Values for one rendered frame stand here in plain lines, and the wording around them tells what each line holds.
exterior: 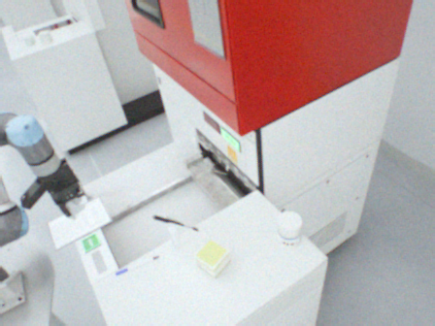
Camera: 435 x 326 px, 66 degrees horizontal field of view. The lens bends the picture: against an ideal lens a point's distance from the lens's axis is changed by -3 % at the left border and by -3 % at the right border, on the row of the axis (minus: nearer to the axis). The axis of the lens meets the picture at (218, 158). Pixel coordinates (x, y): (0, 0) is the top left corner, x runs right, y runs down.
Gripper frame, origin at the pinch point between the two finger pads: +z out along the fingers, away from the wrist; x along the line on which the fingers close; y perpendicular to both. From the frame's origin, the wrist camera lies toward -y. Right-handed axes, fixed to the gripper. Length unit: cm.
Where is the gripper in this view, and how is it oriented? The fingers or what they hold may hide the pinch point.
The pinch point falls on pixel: (71, 217)
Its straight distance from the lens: 113.9
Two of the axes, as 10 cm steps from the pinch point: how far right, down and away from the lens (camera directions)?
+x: -5.3, -5.3, 6.6
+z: 1.2, 7.3, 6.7
